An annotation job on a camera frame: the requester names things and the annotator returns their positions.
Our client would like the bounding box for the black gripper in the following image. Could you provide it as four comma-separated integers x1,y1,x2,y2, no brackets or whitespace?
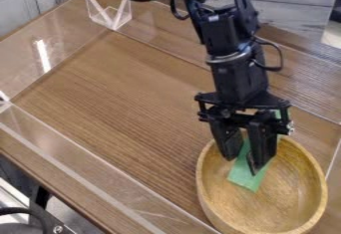
193,48,292,175

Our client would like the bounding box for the green rectangular block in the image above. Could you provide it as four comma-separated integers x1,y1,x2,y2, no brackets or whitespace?
225,109,282,193

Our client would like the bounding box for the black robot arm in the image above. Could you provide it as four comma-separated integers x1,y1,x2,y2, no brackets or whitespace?
132,0,292,173

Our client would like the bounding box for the brown wooden bowl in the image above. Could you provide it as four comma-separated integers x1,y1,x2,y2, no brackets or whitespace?
195,137,327,234

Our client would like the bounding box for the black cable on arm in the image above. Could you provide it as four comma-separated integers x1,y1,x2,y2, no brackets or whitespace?
249,36,284,73

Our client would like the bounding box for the clear acrylic front wall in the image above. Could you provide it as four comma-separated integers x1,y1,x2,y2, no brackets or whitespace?
0,102,219,234

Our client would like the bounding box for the clear acrylic corner bracket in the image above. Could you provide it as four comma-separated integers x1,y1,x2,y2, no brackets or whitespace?
85,0,132,31

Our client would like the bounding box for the black table leg bracket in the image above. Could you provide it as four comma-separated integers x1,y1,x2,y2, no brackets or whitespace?
29,186,77,234

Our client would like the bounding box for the black floor cable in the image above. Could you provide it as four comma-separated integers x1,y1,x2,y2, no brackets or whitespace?
0,207,45,234

